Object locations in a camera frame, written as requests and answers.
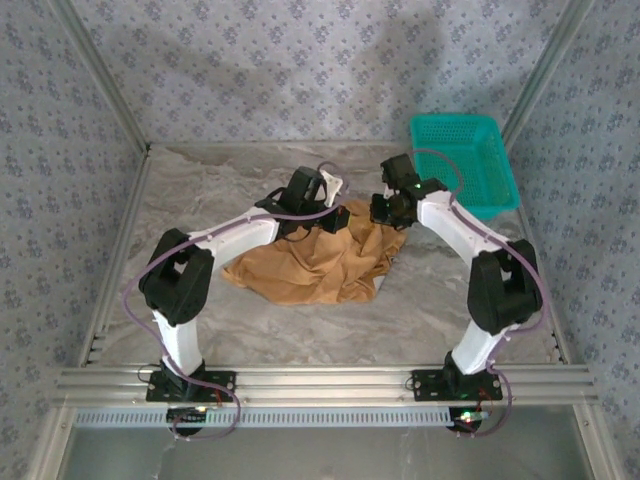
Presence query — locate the aluminium frame bar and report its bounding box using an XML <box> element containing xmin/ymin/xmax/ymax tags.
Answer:
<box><xmin>572</xmin><ymin>403</ymin><xmax>619</xmax><ymax>480</ymax></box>
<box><xmin>27</xmin><ymin>404</ymin><xmax>76</xmax><ymax>480</ymax></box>
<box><xmin>49</xmin><ymin>0</ymin><xmax>154</xmax><ymax>156</ymax></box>
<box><xmin>514</xmin><ymin>204</ymin><xmax>574</xmax><ymax>366</ymax></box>
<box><xmin>499</xmin><ymin>0</ymin><xmax>599</xmax><ymax>146</ymax></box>
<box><xmin>77</xmin><ymin>147</ymin><xmax>154</xmax><ymax>369</ymax></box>

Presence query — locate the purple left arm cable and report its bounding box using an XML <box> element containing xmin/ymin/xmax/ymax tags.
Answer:
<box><xmin>122</xmin><ymin>159</ymin><xmax>349</xmax><ymax>442</ymax></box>

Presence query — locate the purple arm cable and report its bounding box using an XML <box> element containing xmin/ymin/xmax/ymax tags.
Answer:
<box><xmin>408</xmin><ymin>148</ymin><xmax>551</xmax><ymax>440</ymax></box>
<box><xmin>122</xmin><ymin>159</ymin><xmax>349</xmax><ymax>442</ymax></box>

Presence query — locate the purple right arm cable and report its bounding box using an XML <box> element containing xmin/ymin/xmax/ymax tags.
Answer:
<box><xmin>408</xmin><ymin>148</ymin><xmax>551</xmax><ymax>440</ymax></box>

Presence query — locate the grey slotted cable duct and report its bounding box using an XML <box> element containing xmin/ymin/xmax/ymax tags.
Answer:
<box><xmin>74</xmin><ymin>405</ymin><xmax>494</xmax><ymax>430</ymax></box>

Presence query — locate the teal plastic basket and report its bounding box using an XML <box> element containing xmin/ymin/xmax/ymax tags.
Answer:
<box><xmin>409</xmin><ymin>114</ymin><xmax>521</xmax><ymax>221</ymax></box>

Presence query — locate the tan t-shirt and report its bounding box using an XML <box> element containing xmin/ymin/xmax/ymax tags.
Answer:
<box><xmin>222</xmin><ymin>199</ymin><xmax>409</xmax><ymax>306</ymax></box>

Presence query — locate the wide grooved aluminium rail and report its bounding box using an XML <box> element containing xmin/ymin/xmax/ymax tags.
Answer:
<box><xmin>52</xmin><ymin>364</ymin><xmax>599</xmax><ymax>409</ymax></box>

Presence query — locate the black controller board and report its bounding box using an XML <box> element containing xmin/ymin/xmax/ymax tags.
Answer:
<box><xmin>166</xmin><ymin>405</ymin><xmax>210</xmax><ymax>437</ymax></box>
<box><xmin>446</xmin><ymin>407</ymin><xmax>490</xmax><ymax>436</ymax></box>

